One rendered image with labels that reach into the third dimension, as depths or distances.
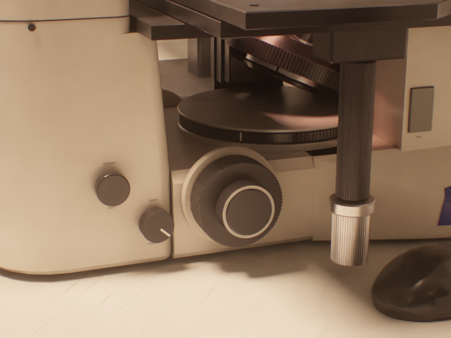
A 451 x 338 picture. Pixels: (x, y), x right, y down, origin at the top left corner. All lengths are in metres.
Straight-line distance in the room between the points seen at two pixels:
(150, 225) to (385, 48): 0.20
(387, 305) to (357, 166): 0.10
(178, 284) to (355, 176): 0.15
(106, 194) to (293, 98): 0.24
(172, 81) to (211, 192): 0.63
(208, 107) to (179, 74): 0.54
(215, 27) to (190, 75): 0.76
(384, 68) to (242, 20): 0.26
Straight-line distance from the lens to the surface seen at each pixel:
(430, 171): 0.72
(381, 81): 0.73
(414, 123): 0.71
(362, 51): 0.60
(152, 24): 0.58
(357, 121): 0.61
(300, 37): 0.72
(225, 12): 0.51
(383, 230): 0.71
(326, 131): 0.71
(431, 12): 0.53
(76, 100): 0.61
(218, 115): 0.73
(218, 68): 0.83
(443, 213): 0.72
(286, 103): 0.77
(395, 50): 0.61
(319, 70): 0.72
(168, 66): 1.35
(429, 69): 0.71
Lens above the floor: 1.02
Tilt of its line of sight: 17 degrees down
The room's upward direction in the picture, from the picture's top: straight up
